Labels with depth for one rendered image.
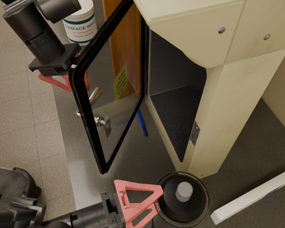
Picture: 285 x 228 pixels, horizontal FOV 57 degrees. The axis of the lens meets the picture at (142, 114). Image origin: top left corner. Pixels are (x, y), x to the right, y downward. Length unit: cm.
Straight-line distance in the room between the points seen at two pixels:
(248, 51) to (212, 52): 6
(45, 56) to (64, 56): 3
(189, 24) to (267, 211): 63
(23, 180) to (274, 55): 148
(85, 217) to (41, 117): 175
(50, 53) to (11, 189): 123
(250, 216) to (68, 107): 66
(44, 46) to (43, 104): 174
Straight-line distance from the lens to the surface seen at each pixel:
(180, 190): 49
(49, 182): 189
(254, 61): 43
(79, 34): 113
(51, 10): 50
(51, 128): 209
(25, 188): 166
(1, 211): 47
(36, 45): 53
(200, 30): 32
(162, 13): 30
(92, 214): 47
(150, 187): 45
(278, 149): 93
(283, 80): 98
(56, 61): 54
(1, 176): 174
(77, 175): 81
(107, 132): 59
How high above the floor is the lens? 167
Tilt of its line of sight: 55 degrees down
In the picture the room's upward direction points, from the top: straight up
